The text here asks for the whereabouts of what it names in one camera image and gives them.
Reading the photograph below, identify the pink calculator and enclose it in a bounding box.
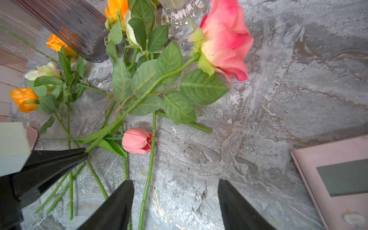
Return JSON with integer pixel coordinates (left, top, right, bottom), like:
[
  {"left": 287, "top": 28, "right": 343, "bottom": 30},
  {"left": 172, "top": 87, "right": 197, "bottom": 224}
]
[{"left": 291, "top": 135, "right": 368, "bottom": 230}]

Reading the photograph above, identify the pink rose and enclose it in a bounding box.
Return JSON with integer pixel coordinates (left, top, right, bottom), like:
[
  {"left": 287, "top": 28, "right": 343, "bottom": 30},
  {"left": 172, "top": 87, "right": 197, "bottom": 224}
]
[{"left": 77, "top": 0, "right": 255, "bottom": 144}]

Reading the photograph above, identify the yellow glass vase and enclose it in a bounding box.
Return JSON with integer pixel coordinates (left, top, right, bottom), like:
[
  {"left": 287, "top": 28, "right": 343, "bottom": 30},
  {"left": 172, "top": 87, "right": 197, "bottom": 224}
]
[{"left": 160, "top": 0, "right": 210, "bottom": 38}]

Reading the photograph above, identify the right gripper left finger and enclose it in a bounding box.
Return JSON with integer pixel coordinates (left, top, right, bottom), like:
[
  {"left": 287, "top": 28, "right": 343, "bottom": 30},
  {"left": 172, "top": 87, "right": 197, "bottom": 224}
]
[{"left": 78, "top": 180, "right": 134, "bottom": 230}]

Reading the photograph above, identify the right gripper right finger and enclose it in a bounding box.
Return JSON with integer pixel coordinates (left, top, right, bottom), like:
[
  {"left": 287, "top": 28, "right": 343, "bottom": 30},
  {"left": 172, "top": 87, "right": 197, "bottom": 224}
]
[{"left": 218, "top": 179, "right": 275, "bottom": 230}]

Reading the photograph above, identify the small orange rose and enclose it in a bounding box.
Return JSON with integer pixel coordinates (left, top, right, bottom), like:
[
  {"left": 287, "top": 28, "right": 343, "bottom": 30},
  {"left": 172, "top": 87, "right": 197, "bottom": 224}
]
[{"left": 46, "top": 34, "right": 78, "bottom": 58}]

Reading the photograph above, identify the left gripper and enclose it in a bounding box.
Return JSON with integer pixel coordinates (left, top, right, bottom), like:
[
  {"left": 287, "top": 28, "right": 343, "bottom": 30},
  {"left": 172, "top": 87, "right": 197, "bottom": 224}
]
[{"left": 1, "top": 148, "right": 88, "bottom": 230}]

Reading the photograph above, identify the large orange rose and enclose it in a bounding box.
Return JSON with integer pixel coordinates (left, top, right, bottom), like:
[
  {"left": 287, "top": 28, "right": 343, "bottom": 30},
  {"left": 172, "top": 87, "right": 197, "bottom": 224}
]
[{"left": 10, "top": 87, "right": 110, "bottom": 202}]

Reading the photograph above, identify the pink tulip flower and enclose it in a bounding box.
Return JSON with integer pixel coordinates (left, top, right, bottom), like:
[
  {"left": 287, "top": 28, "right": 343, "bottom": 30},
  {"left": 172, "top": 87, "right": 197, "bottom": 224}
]
[{"left": 40, "top": 127, "right": 153, "bottom": 158}]

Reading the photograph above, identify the purple glass vase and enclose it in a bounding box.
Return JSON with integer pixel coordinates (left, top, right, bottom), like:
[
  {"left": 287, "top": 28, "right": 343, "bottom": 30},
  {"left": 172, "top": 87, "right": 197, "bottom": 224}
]
[{"left": 13, "top": 0, "right": 108, "bottom": 63}]

